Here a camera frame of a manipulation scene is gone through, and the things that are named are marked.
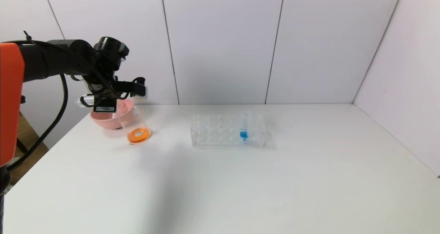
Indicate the pink plastic bowl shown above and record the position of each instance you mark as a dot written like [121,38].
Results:
[110,120]

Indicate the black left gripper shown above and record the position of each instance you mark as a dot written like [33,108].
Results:
[104,107]

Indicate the clear acrylic test tube rack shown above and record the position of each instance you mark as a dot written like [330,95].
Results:
[216,134]

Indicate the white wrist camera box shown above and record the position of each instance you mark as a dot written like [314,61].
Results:
[140,92]

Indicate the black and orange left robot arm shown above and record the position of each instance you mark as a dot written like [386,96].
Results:
[41,60]

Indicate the test tube with blue pigment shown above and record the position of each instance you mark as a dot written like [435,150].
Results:
[243,134]

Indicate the test tube with yellow pigment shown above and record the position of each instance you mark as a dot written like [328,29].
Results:
[86,101]

